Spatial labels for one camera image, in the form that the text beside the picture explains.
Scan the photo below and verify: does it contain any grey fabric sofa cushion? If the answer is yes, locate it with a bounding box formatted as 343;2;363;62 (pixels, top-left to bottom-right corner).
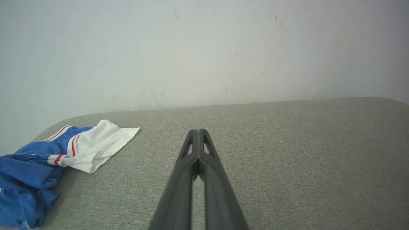
0;97;409;230

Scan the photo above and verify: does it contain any blue and white basketball jersey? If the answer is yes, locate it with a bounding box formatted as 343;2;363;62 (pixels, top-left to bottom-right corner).
0;120;141;230

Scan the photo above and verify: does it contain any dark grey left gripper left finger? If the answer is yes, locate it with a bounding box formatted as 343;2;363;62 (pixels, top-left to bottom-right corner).
148;129;199;230

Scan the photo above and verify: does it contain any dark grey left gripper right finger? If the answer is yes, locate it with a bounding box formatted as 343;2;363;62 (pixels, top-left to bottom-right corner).
198;129;250;230

